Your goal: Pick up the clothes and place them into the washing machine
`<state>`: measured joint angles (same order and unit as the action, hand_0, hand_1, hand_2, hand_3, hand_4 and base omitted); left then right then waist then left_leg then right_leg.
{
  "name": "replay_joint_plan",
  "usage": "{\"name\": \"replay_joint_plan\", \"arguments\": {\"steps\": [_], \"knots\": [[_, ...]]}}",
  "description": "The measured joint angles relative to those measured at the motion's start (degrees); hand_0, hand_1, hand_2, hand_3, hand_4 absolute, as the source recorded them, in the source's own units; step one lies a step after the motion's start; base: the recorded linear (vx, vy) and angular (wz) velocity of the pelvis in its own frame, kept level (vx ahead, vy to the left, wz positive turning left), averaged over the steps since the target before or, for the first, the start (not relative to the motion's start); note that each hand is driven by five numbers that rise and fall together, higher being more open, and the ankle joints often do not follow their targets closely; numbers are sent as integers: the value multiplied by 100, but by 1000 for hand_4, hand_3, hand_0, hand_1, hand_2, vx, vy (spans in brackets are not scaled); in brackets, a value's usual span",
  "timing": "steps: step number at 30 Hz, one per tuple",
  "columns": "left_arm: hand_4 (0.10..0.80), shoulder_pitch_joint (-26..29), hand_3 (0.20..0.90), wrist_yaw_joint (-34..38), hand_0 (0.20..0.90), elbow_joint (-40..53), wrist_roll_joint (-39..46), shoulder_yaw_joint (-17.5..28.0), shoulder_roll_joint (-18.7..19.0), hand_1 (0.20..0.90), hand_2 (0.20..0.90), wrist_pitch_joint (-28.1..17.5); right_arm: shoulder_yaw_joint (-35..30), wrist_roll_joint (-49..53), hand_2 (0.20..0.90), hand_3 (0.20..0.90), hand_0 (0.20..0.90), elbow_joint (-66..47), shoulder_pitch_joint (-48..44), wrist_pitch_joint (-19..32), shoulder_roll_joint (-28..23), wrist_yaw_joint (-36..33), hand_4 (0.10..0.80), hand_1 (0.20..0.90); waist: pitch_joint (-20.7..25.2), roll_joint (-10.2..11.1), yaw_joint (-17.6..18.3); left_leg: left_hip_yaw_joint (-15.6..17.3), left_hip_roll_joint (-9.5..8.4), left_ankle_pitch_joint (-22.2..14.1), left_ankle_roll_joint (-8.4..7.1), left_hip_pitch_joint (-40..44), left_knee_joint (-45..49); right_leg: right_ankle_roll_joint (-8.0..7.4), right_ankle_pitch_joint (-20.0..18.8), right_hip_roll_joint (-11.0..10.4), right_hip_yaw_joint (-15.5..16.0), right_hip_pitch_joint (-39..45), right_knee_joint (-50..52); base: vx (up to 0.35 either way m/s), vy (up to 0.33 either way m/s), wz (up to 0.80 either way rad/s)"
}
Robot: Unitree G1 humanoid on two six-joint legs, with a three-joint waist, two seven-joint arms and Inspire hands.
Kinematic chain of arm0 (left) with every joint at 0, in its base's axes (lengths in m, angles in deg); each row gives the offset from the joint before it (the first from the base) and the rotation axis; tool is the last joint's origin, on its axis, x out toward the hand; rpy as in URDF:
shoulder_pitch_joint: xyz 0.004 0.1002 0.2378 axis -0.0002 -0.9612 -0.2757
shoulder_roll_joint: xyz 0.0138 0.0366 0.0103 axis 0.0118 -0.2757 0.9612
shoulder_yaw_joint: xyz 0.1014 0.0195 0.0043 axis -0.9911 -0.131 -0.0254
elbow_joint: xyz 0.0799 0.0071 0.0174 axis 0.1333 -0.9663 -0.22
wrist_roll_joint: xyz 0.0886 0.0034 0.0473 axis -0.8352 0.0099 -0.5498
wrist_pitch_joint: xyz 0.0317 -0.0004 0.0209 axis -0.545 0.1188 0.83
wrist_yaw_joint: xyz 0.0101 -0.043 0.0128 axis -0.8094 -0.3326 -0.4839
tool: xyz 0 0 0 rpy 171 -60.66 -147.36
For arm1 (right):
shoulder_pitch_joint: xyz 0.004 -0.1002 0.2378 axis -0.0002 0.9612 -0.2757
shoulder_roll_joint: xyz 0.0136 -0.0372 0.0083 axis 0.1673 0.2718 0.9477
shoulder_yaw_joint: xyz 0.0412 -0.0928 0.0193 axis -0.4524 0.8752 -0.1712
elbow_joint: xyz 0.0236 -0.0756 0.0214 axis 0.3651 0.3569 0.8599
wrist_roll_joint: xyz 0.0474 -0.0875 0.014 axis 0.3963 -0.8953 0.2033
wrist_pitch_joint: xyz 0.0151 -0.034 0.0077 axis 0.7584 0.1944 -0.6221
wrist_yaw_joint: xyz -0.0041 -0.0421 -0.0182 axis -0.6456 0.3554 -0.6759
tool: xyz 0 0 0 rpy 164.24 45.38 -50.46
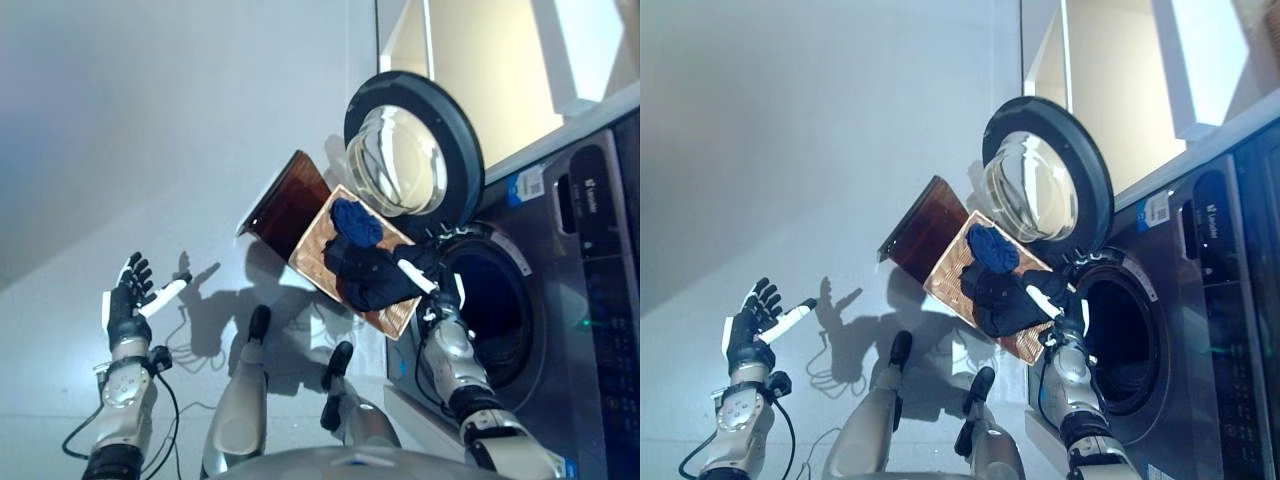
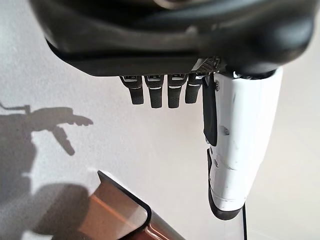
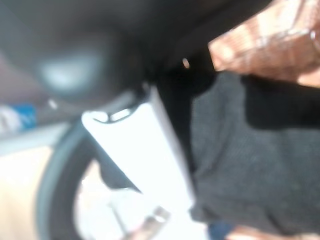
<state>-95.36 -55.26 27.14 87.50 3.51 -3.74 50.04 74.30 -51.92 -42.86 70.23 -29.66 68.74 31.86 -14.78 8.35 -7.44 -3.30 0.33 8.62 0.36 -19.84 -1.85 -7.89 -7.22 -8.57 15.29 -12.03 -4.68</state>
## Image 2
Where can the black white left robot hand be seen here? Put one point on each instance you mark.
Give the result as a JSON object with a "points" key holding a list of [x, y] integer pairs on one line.
{"points": [[175, 32]]}

